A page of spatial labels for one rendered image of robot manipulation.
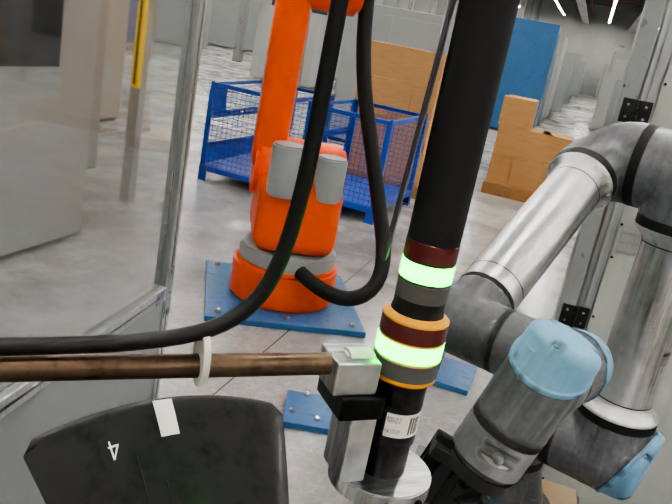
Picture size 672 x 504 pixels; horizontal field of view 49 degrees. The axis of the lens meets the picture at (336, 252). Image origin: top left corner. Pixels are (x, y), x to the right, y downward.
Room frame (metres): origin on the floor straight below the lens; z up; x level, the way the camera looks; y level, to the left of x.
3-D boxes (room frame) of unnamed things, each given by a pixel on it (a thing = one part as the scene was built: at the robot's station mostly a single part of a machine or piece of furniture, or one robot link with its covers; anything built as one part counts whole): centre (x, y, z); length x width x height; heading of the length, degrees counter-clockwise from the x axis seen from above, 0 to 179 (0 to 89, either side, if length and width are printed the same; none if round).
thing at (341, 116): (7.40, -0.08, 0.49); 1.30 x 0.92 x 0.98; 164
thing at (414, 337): (0.44, -0.06, 1.57); 0.04 x 0.04 x 0.01
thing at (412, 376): (0.44, -0.06, 1.54); 0.04 x 0.04 x 0.01
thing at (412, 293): (0.44, -0.06, 1.59); 0.03 x 0.03 x 0.01
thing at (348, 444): (0.44, -0.05, 1.50); 0.09 x 0.07 x 0.10; 115
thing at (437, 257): (0.44, -0.06, 1.62); 0.03 x 0.03 x 0.01
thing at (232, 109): (7.63, 0.91, 0.49); 1.27 x 0.88 x 0.98; 164
